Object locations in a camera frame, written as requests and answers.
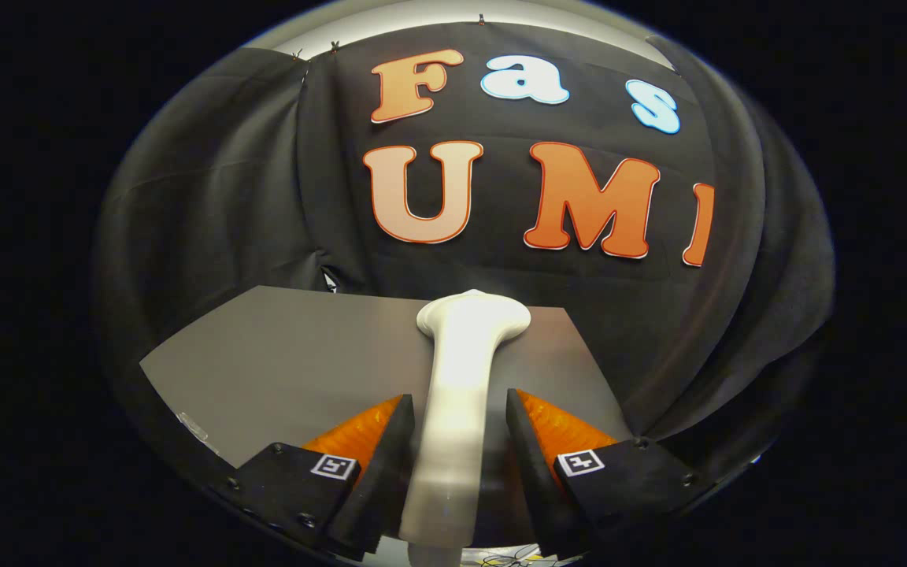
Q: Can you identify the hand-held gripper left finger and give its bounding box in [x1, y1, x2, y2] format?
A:
[221, 394, 416, 561]

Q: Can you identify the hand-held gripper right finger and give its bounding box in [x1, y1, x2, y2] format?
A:
[505, 387, 705, 558]

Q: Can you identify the white garment steamer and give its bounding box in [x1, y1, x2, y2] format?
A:
[398, 289, 533, 550]

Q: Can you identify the floral patterned sheet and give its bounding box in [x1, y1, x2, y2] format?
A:
[465, 545, 561, 567]

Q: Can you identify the grey drawer cabinet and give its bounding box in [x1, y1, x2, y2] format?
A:
[139, 285, 635, 552]

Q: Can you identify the row of black cloth clips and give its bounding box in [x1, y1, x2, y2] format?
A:
[290, 12, 487, 64]

